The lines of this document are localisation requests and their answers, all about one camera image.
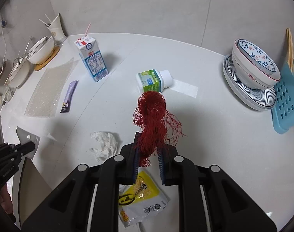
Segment wooden chopsticks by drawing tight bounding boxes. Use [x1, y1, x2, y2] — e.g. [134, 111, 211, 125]
[286, 28, 294, 74]

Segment yellow white snack packet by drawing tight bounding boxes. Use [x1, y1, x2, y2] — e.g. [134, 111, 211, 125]
[118, 169, 169, 228]

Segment white plate with utensils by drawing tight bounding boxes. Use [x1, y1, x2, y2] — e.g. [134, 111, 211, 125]
[4, 57, 31, 88]

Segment blue white milk carton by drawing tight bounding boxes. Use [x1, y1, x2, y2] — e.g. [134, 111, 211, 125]
[74, 35, 108, 82]

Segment blue perforated utensil basket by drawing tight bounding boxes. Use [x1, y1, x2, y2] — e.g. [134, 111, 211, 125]
[272, 63, 294, 134]

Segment red mesh net bag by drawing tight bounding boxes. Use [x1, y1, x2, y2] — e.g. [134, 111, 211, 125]
[133, 91, 185, 167]

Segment purple snack wrapper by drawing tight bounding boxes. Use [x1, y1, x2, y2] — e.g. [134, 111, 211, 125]
[61, 80, 79, 113]

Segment blue floral ceramic bowl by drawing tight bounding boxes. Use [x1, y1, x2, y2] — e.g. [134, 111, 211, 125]
[236, 39, 278, 76]

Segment white bowl red rim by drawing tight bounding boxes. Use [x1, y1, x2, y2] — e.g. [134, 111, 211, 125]
[232, 39, 281, 90]

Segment white tissue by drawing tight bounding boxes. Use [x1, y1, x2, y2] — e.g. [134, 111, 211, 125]
[90, 132, 118, 162]

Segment white green pill bottle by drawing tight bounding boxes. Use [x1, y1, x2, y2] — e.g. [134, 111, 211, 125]
[135, 69, 173, 94]

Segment white bowl on coaster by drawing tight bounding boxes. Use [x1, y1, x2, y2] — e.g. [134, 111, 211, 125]
[27, 36, 55, 65]

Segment blue striped plate stack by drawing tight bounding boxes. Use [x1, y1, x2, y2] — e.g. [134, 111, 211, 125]
[223, 55, 276, 111]

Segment white utensil holder cup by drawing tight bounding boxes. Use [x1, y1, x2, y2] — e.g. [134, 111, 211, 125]
[48, 13, 67, 44]

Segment person's left hand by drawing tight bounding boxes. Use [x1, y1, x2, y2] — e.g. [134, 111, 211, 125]
[0, 184, 13, 214]

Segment wooden round coaster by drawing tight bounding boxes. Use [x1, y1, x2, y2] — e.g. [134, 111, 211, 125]
[34, 46, 61, 71]

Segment clear bubble wrap sheet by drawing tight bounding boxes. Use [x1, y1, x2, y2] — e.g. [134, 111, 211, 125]
[24, 58, 78, 118]

